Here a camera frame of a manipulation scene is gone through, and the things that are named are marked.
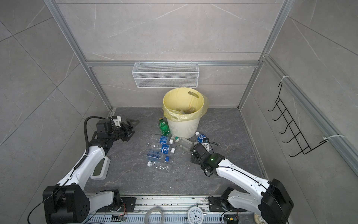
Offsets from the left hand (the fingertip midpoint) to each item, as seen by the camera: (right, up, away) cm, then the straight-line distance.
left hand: (137, 122), depth 80 cm
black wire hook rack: (+79, -10, -22) cm, 82 cm away
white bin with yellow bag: (+27, +11, +24) cm, 37 cm away
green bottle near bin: (+13, -5, +24) cm, 28 cm away
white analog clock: (+33, -46, -13) cm, 58 cm away
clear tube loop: (+11, -44, -10) cm, 47 cm away
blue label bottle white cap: (+15, -12, +13) cm, 23 cm away
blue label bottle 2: (+40, -11, +15) cm, 44 cm away
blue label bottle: (+16, -18, +9) cm, 25 cm away
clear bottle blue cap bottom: (+8, -20, +6) cm, 23 cm away
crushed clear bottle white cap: (+12, -27, +4) cm, 30 cm away
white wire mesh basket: (+16, +35, +21) cm, 44 cm away
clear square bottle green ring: (+27, -14, +18) cm, 35 cm away
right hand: (+37, -20, +4) cm, 42 cm away
